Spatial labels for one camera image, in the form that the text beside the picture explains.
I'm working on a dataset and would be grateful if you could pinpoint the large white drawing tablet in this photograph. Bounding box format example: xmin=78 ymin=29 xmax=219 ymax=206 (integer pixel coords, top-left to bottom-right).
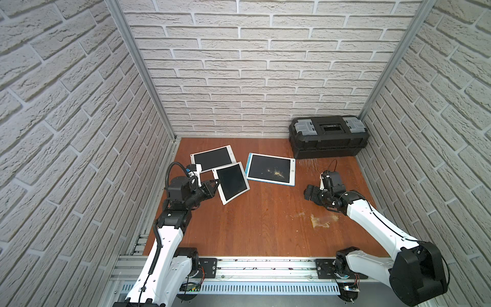
xmin=212 ymin=162 xmax=250 ymax=205

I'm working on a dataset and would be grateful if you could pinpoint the small white drawing tablet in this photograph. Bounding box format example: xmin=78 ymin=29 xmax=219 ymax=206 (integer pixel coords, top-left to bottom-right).
xmin=190 ymin=145 xmax=237 ymax=173

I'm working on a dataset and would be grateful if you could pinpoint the blue framed drawing tablet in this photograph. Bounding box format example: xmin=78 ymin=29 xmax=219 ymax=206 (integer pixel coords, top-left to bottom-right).
xmin=245 ymin=153 xmax=296 ymax=186

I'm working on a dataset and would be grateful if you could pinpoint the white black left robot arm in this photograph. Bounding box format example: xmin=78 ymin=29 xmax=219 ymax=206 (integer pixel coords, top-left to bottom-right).
xmin=113 ymin=176 xmax=220 ymax=306

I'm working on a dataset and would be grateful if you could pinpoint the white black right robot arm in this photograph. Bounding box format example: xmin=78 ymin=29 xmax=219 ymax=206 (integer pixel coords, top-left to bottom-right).
xmin=304 ymin=185 xmax=450 ymax=306

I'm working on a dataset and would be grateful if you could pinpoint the black plastic toolbox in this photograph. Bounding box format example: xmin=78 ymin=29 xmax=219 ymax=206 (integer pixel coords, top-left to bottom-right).
xmin=288 ymin=116 xmax=369 ymax=159

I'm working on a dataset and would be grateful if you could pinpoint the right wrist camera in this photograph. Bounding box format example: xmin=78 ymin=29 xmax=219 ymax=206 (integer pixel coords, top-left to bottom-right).
xmin=320 ymin=170 xmax=346 ymax=194

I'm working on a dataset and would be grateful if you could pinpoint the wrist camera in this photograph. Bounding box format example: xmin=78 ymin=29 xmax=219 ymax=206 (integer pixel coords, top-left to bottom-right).
xmin=186 ymin=164 xmax=202 ymax=188
xmin=320 ymin=170 xmax=346 ymax=194

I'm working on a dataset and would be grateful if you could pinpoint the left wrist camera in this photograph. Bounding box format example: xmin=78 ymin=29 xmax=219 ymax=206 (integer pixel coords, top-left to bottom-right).
xmin=186 ymin=164 xmax=202 ymax=188

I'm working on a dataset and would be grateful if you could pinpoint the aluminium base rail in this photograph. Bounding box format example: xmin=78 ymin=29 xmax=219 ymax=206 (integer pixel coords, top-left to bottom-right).
xmin=101 ymin=255 xmax=393 ymax=306

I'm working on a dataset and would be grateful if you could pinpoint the left aluminium corner post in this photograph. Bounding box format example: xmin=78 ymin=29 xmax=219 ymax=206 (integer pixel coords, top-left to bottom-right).
xmin=106 ymin=0 xmax=177 ymax=141

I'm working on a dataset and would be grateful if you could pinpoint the aluminium corner post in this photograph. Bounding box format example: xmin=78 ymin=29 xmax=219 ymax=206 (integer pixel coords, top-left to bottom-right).
xmin=106 ymin=0 xmax=177 ymax=141
xmin=358 ymin=0 xmax=437 ymax=120

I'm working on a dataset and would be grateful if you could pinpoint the right aluminium corner post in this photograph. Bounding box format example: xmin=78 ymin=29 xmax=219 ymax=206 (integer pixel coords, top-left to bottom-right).
xmin=358 ymin=0 xmax=437 ymax=120

